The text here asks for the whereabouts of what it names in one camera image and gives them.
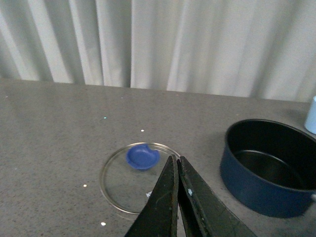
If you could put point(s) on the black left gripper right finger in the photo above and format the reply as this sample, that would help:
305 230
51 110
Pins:
203 214

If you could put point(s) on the glass lid blue knob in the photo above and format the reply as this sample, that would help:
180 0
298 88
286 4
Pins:
129 175

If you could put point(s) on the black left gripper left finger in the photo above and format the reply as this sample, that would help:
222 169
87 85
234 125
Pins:
159 216

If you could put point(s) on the dark blue saucepan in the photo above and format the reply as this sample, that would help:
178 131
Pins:
270 167

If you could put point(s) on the white curtain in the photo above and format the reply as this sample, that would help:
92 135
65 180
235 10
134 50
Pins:
247 48

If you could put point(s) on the light blue cup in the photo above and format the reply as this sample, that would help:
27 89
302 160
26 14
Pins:
310 123

